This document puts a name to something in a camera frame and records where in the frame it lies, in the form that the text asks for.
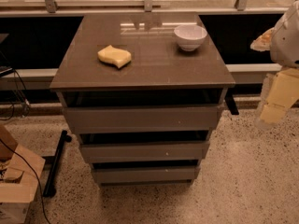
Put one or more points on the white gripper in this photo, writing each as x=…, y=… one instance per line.
x=286, y=44

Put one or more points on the grey drawer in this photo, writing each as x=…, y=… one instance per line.
x=144, y=152
x=145, y=175
x=138, y=120

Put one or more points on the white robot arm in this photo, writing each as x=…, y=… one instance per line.
x=284, y=48

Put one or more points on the grey drawer cabinet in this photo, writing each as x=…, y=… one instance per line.
x=160, y=74

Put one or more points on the white bowl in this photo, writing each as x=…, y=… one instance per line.
x=190, y=37

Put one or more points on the yellow sponge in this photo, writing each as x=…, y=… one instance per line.
x=117, y=57

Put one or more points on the black floor stand bar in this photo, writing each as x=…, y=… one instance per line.
x=53, y=162

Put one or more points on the cardboard box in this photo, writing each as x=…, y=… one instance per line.
x=22, y=168

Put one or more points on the black bracket beside cabinet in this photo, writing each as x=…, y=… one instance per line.
x=230, y=102

